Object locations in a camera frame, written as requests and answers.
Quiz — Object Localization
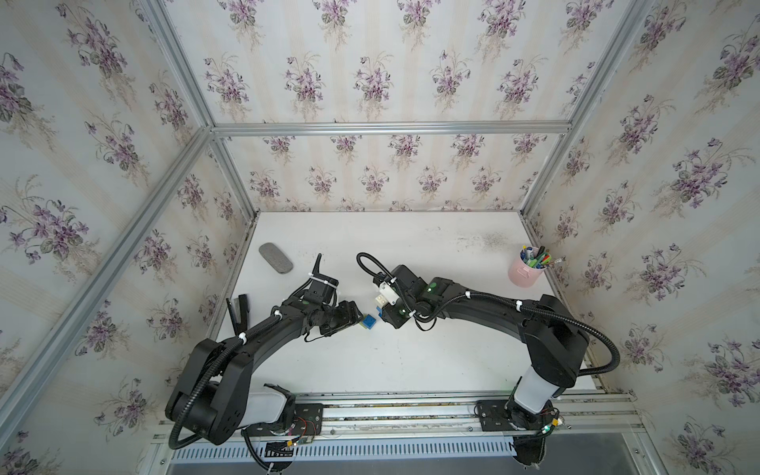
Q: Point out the aluminium enclosure frame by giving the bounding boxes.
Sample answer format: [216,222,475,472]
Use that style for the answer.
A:
[0,0,760,441]

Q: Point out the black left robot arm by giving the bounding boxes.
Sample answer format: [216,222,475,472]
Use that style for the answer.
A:
[165,256,363,450]

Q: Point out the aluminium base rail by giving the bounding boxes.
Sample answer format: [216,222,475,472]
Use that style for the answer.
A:
[141,391,667,474]

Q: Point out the pink pen cup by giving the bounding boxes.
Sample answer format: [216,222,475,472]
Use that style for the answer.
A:
[508,247,544,288]

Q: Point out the pens in cup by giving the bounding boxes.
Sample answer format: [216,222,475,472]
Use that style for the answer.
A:
[520,245,566,269]

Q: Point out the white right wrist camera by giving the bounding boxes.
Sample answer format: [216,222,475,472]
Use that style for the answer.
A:
[376,282,400,308]

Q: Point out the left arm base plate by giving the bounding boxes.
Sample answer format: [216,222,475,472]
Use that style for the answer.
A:
[243,402,325,443]

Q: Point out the black stapler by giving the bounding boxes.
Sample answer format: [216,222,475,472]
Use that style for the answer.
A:
[226,294,249,334]

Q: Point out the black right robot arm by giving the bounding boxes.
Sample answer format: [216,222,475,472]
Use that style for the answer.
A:
[356,253,621,417]

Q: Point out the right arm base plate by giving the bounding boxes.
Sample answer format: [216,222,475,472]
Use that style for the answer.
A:
[474,399,563,435]

